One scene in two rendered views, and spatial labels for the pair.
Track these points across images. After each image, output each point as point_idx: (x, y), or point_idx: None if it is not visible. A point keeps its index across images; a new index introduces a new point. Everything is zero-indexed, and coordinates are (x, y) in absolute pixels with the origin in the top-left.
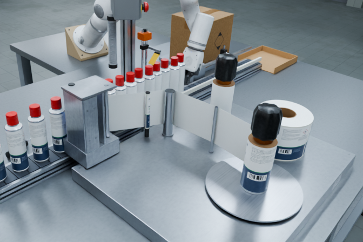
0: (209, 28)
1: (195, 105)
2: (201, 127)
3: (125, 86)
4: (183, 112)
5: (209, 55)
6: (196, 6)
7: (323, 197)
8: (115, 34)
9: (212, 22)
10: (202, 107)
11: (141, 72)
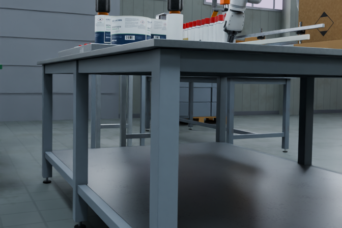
0: None
1: (158, 24)
2: (152, 37)
3: (193, 27)
4: (166, 32)
5: (308, 40)
6: None
7: (76, 52)
8: (212, 0)
9: None
10: (153, 23)
11: (201, 21)
